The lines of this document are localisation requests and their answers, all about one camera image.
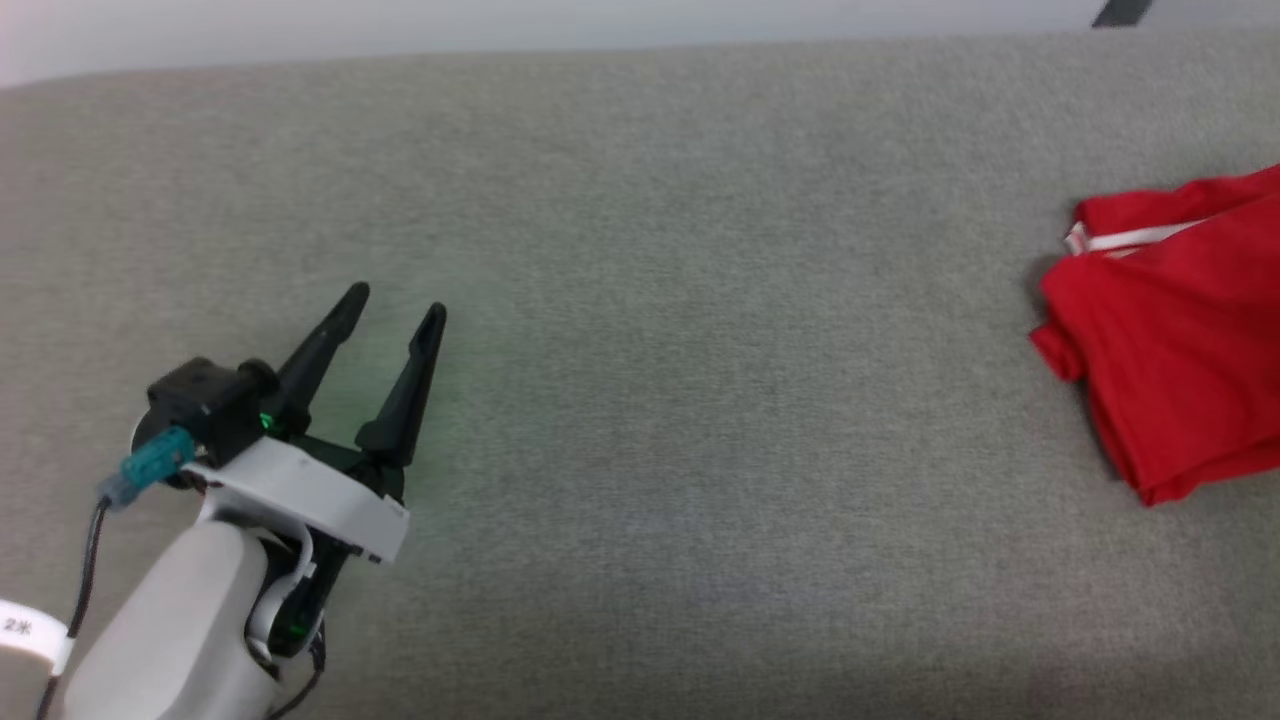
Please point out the grey-green fabric sofa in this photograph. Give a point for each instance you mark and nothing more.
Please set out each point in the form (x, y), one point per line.
(700, 350)

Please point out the red garment with white trim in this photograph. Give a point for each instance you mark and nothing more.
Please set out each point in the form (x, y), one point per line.
(1190, 340)

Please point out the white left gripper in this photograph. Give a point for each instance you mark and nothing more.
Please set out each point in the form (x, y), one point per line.
(310, 495)

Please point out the dark grey metal post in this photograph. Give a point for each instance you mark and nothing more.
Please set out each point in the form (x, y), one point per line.
(1122, 12)

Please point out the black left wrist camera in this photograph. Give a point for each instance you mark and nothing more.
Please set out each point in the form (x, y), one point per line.
(210, 400)

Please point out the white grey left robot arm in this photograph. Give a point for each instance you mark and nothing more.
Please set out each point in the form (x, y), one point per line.
(170, 630)

